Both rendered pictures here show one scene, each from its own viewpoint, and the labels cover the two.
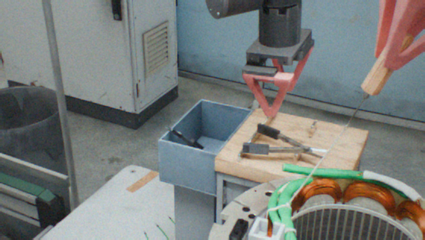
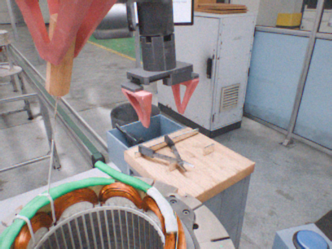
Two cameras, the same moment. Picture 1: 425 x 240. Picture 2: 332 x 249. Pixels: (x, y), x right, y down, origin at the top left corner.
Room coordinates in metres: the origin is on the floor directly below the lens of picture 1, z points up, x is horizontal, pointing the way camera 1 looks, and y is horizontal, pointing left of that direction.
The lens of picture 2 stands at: (0.30, -0.33, 1.37)
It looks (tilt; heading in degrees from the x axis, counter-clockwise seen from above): 26 degrees down; 26
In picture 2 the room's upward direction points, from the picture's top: straight up
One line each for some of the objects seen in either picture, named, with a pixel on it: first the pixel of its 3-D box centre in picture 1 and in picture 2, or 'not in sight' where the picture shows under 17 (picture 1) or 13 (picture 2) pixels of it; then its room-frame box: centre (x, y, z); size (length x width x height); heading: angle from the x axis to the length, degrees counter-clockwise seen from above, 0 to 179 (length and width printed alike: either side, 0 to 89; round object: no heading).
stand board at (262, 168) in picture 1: (293, 150); (187, 161); (0.74, -0.16, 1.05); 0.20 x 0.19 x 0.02; 64
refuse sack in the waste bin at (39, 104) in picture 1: (21, 143); (136, 131); (1.85, 0.70, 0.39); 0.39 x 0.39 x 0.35
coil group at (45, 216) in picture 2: not in sight; (34, 235); (0.43, -0.10, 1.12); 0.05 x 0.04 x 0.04; 157
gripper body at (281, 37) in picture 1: (279, 26); (159, 56); (0.70, -0.12, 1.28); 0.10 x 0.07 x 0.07; 154
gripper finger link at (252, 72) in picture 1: (273, 83); (149, 100); (0.68, -0.11, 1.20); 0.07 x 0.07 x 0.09; 64
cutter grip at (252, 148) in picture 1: (256, 148); (146, 151); (0.69, -0.10, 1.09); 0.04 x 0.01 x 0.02; 79
